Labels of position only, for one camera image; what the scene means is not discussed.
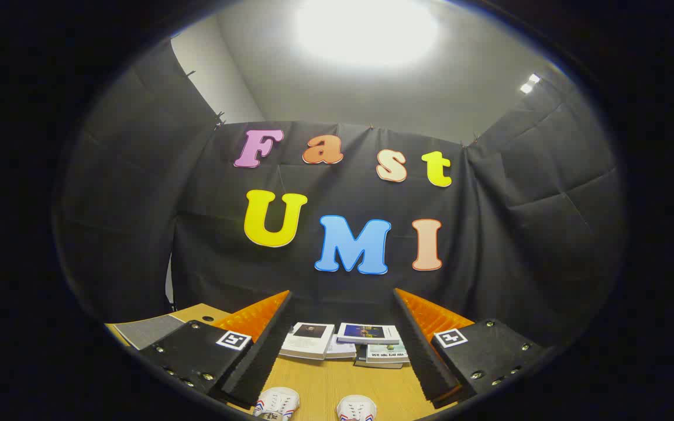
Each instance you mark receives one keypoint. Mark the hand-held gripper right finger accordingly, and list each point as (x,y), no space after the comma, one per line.
(425,356)

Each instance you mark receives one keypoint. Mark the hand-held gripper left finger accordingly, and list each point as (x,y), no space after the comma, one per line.
(261,351)

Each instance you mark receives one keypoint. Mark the white striped canvas shoe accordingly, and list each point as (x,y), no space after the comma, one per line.
(278,402)
(356,408)

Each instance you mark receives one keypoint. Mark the grey fabric storage box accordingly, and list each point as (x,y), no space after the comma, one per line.
(147,330)

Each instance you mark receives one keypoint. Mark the book with pale green cover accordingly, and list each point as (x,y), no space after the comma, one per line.
(387,352)

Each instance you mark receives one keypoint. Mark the white book with dark portrait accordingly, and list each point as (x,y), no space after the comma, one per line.
(308,342)

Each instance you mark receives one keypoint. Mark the dark grey book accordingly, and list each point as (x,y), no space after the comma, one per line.
(363,362)

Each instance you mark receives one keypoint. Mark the book with blue cover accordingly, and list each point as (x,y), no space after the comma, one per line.
(366,333)

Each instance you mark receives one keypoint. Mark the plain white book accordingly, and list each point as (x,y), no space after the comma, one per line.
(341,349)

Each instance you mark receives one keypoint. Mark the small ceiling spotlight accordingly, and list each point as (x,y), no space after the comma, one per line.
(529,85)

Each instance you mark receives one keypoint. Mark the round ceiling lamp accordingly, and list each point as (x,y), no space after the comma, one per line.
(366,29)

